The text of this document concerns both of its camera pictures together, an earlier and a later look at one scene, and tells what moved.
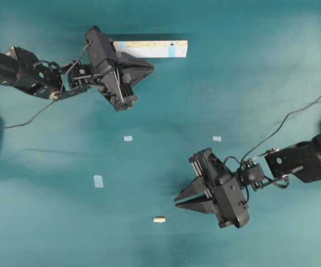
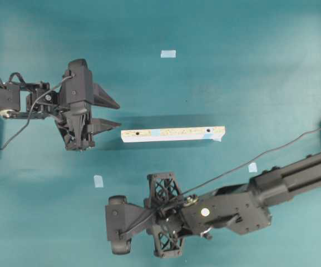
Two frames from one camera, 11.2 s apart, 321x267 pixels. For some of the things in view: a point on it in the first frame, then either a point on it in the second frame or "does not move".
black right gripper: [210, 169] to [165, 211]
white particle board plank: [154, 49] to [208, 133]
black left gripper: [119, 72] to [75, 123]
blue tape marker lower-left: [98, 181] does not move
